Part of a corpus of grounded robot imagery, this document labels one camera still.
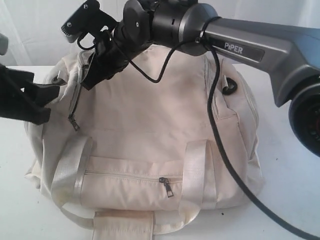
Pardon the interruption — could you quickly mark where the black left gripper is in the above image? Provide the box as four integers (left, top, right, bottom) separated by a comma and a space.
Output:
0, 64, 63, 125

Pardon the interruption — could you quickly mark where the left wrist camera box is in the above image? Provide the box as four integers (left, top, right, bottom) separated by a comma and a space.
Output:
0, 33, 9, 56

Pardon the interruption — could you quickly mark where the cream duffel bag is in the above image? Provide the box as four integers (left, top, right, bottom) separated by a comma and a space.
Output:
24, 45, 248, 240

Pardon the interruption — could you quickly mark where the white backdrop curtain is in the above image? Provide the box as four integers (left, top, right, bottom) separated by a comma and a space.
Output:
0, 0, 320, 66

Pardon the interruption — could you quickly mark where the thin black camera cable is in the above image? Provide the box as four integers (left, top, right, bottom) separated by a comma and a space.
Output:
76, 27, 201, 83

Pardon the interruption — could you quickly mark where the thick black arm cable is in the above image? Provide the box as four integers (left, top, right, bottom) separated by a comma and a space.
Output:
198, 16, 313, 240

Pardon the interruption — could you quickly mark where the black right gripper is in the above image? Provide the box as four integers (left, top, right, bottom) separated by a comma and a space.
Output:
82, 27, 137, 90

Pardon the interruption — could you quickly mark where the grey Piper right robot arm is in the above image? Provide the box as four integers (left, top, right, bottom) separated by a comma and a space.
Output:
82, 0, 320, 155

